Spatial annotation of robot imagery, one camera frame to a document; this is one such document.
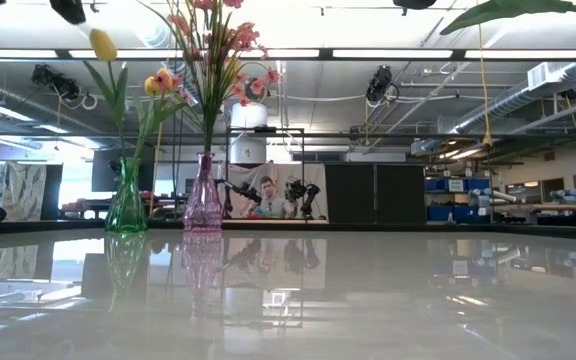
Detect ceiling light bar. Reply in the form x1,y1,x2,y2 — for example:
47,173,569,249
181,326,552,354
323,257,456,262
0,47,576,62

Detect leaf patterned curtain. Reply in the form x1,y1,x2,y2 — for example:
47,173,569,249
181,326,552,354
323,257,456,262
0,162,48,222

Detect black tripod stand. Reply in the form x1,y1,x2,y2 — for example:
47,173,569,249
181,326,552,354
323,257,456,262
0,218,576,241

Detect person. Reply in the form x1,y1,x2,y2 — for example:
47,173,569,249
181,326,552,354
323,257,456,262
247,174,297,220

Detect white glossy table sheet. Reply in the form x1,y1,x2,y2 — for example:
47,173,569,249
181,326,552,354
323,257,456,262
0,227,576,360

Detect blue storage bins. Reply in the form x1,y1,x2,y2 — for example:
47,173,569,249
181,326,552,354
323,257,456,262
423,175,492,224

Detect yellow hanging cord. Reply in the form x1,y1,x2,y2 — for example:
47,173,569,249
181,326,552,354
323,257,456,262
476,19,494,151

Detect large silver air duct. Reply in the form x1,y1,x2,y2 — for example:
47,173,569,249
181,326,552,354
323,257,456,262
410,60,576,156

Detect green glass vase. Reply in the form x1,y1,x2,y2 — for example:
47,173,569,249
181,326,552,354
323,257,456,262
105,157,148,234

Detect purple glass vase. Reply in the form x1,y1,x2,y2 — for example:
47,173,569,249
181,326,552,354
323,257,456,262
182,152,224,234

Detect white cylindrical tank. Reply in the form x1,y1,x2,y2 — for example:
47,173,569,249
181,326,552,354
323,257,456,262
230,101,269,165

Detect black cabinet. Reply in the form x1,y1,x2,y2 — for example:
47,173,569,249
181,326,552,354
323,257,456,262
323,162,425,226

